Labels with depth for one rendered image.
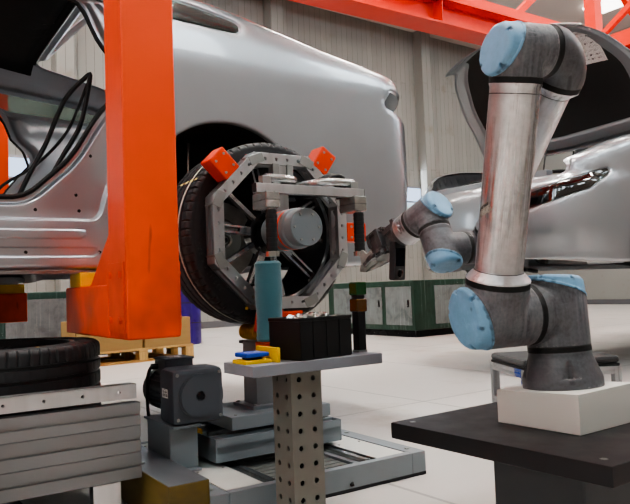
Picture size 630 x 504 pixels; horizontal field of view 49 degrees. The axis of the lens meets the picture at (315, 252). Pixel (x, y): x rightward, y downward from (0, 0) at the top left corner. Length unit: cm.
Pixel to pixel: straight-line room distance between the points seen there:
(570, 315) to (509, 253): 23
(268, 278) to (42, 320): 570
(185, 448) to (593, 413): 125
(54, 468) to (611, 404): 143
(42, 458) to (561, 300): 140
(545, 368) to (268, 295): 91
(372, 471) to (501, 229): 104
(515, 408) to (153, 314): 101
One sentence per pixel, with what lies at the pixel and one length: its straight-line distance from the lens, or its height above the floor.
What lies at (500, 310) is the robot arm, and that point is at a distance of 161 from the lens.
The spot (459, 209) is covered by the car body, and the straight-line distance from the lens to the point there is 494.
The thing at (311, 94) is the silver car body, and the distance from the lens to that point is 300.
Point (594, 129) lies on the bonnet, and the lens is 561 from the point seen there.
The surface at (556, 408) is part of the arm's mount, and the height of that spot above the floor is 35.
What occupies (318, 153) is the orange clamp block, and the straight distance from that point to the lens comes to 251.
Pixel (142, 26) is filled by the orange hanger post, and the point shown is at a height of 142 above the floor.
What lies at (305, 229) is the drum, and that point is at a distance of 226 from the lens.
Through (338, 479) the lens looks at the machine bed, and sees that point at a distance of 225.
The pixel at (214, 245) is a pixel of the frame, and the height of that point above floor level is 80.
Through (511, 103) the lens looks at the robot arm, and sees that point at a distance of 157.
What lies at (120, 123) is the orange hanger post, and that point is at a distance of 205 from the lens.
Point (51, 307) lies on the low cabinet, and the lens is 777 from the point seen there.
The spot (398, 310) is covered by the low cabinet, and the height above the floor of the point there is 33.
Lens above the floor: 65
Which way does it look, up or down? 3 degrees up
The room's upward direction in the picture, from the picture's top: 2 degrees counter-clockwise
